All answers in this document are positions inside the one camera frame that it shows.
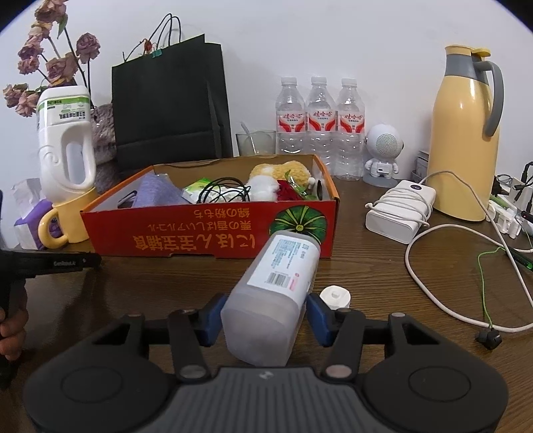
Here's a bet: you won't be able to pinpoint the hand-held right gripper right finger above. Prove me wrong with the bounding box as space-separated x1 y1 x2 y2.
307 292 448 383

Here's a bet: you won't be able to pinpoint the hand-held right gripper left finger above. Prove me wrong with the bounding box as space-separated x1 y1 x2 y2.
89 292 226 383

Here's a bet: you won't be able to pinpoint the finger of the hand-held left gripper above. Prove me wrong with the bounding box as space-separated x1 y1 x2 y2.
75 252 102 270

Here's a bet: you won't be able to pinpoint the white jar lid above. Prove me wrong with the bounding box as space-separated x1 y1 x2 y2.
320 285 351 309

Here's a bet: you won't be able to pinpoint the clear jar with white beads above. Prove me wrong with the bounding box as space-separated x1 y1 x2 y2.
221 233 322 367

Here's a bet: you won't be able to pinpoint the red cardboard box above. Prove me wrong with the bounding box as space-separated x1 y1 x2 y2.
80 154 340 259

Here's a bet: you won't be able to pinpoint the purple knitted pouch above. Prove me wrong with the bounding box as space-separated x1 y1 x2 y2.
133 174 196 208

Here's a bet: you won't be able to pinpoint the black wired earphones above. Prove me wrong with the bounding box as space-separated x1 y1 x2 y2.
196 178 251 205

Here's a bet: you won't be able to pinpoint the red fabric rose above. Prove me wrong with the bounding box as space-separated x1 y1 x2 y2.
275 169 315 201

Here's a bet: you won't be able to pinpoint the yellow white plush hamster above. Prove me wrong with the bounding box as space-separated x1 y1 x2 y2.
244 163 317 201

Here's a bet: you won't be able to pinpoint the person's left hand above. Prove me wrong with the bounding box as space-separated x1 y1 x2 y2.
0 287 30 362

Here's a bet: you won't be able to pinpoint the purple tissue pack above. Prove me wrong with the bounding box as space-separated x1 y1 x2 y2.
10 178 55 250

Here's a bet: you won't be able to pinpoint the yellow mug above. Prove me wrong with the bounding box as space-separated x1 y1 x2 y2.
38 186 103 249

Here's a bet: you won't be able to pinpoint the white detergent bottle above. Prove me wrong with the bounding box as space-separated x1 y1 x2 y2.
37 86 97 201

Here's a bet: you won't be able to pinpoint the grey fuzzy vase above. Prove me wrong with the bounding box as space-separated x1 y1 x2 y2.
91 103 118 190

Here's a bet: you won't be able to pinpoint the green white packet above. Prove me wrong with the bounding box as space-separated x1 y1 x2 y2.
183 178 213 198

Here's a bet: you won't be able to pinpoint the black paper bag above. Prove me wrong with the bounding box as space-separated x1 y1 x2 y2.
111 13 234 176

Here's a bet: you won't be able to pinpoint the glass cup with straw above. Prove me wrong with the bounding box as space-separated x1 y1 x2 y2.
236 122 277 157

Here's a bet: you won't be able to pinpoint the small grey box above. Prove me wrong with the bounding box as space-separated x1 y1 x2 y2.
414 150 431 181

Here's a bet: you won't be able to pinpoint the white robot speaker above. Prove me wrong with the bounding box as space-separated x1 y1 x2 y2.
362 124 405 189

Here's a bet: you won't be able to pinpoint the green black pen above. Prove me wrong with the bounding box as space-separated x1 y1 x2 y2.
506 245 533 272

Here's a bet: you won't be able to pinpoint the white power strip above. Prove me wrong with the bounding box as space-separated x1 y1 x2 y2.
487 196 533 239

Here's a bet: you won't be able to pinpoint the dried pink flowers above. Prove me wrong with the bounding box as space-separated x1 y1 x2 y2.
3 0 101 118

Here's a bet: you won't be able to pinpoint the yellow thermos jug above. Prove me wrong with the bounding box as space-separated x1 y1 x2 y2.
425 45 504 222

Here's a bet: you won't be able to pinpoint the white power bank with cable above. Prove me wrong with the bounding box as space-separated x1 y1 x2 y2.
365 170 533 334

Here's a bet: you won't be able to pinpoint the green cable with black plug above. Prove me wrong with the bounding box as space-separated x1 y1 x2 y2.
475 245 506 350

